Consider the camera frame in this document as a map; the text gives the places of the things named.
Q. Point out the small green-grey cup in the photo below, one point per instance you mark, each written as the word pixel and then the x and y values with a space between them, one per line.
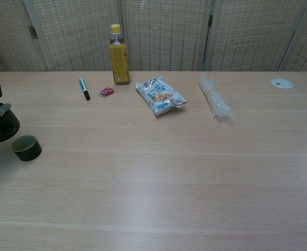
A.
pixel 28 151

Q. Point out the clear straw bundle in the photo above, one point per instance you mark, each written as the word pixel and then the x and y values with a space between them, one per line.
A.
pixel 216 100

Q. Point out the bamboo folding screen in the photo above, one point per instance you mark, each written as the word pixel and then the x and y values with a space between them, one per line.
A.
pixel 164 34

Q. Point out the green black marker pen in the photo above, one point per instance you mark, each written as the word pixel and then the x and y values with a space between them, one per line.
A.
pixel 84 89

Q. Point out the red wrapped candy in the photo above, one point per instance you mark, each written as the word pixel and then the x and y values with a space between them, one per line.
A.
pixel 107 92

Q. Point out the black teapot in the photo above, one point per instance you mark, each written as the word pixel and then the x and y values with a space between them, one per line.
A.
pixel 4 128

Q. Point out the white blue snack bag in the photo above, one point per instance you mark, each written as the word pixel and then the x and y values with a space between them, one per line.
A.
pixel 160 96

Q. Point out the yellow tea bottle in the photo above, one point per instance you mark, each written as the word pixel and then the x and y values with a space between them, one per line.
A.
pixel 119 60

